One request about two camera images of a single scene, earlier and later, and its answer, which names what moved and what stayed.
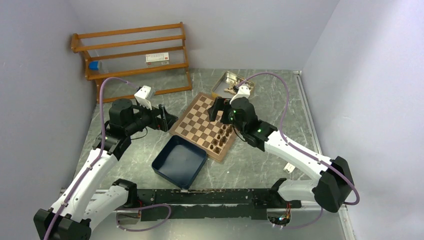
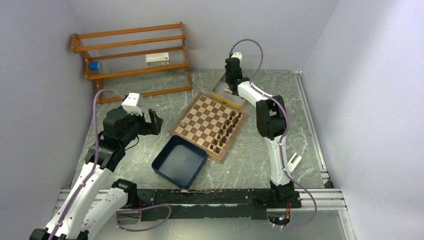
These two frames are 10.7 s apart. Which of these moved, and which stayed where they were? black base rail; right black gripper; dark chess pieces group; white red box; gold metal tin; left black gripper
Moved: right black gripper; left black gripper
Stayed: black base rail; dark chess pieces group; white red box; gold metal tin
